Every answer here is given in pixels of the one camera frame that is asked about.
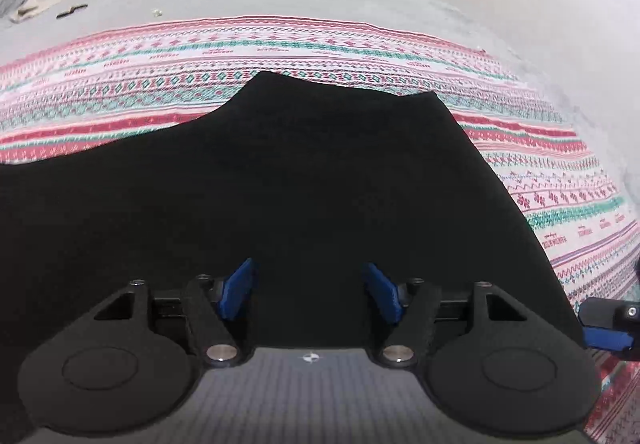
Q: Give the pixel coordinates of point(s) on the small black object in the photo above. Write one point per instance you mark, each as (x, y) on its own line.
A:
(71, 12)

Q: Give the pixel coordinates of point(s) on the beige cloth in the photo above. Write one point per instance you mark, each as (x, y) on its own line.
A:
(31, 11)

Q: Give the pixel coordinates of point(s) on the striped patterned blanket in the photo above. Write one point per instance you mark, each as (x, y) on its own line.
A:
(150, 89)

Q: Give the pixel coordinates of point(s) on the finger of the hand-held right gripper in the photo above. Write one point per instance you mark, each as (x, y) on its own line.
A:
(607, 338)

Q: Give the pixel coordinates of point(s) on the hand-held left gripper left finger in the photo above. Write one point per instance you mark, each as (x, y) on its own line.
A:
(237, 289)

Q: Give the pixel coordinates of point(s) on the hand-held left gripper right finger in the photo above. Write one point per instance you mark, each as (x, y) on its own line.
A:
(384, 291)

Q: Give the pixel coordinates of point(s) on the black pants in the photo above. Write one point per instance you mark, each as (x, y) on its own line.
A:
(300, 184)

